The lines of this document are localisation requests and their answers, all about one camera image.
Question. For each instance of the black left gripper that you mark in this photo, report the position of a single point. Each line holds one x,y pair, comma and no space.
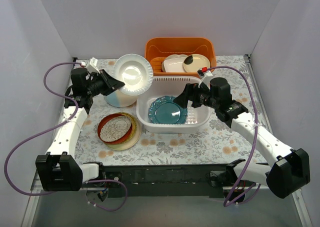
105,81

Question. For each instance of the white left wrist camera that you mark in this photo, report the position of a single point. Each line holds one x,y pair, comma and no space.
92,66

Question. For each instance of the gold rimmed plate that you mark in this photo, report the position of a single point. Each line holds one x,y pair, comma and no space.
136,127

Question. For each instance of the red round plate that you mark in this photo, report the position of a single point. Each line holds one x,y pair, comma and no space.
105,120

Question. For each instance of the white round plate in bin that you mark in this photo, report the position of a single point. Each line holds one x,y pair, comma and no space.
173,56

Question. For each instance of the speckled round plate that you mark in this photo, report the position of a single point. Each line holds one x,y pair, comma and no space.
115,128

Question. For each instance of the cream large plate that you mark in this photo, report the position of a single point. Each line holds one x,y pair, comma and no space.
129,144

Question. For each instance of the teal scalloped plate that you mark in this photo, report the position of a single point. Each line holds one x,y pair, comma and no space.
165,111

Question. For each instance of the white rectangular dish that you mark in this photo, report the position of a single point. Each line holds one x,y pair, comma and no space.
174,65

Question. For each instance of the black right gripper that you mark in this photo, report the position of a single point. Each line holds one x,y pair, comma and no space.
194,96

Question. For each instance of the white plastic bin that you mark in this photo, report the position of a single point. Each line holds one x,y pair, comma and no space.
170,86

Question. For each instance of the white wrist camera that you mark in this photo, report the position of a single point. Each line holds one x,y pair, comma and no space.
205,75
92,66

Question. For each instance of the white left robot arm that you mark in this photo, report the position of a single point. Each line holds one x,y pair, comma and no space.
57,169

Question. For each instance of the aluminium frame rail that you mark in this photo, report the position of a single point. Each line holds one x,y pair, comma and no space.
53,210

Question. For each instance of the cream plate black spot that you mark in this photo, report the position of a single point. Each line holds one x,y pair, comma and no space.
194,62

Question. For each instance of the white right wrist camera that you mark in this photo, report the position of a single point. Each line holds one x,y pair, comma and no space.
205,75

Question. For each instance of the white deep plate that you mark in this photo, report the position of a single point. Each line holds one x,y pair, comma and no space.
135,72

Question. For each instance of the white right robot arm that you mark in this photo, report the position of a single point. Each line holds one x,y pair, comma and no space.
286,169

